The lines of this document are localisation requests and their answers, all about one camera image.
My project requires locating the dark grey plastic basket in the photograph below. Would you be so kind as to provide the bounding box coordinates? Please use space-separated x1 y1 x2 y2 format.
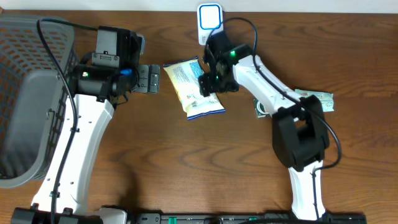
1 14 79 189

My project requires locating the green wet wipe packet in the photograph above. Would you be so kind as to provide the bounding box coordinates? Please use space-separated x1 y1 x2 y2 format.
295 89 334 112

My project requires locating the white blue snack bag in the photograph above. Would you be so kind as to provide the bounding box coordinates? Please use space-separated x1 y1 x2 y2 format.
164 56 225 120

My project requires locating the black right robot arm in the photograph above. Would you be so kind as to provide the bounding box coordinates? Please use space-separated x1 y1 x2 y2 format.
198 31 330 220

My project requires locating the dark green round-label packet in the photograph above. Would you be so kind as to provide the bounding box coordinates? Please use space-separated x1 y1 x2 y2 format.
253 98 270 119

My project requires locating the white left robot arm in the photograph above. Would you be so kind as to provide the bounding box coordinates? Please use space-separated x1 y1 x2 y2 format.
1 26 160 223

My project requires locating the black mounting rail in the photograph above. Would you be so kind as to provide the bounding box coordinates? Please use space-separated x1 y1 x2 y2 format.
126 213 368 224

